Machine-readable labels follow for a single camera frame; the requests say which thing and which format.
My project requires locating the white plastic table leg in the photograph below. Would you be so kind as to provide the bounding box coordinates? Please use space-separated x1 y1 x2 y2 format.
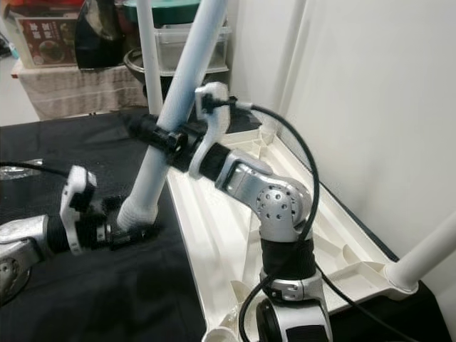
267 0 318 133
383 210 456 293
137 0 165 118
116 0 229 230

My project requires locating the cream plastic children table top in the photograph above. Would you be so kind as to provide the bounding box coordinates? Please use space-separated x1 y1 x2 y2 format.
165 125 420 342

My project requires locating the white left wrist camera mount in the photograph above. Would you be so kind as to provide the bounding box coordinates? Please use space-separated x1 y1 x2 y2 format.
61 165 97 254

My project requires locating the clear plastic storage box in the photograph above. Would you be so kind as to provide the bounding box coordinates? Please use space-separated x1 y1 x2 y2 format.
155 23 232 72

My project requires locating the black table cloth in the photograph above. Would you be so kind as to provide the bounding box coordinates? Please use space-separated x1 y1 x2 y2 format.
0 103 453 342

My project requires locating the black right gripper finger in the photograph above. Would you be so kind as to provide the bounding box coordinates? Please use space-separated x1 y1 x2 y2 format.
125 114 182 154

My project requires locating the green round lid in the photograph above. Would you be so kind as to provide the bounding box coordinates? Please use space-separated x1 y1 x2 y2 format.
123 0 207 28

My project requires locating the broom with teal head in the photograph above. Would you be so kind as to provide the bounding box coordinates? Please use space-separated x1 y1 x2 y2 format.
0 39 16 59

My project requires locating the black round bowl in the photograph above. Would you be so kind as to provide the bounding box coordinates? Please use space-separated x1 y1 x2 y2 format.
123 48 179 100

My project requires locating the storage box with orange lid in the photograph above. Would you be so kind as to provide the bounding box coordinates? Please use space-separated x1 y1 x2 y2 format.
4 0 90 68

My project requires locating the black bag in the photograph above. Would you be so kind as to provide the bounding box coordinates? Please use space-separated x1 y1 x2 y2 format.
75 0 133 70

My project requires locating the cloth covered bench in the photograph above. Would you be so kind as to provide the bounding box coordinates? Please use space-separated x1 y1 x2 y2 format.
14 63 150 120

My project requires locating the clear plastic bag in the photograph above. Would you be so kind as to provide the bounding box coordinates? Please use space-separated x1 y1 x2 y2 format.
0 164 40 182

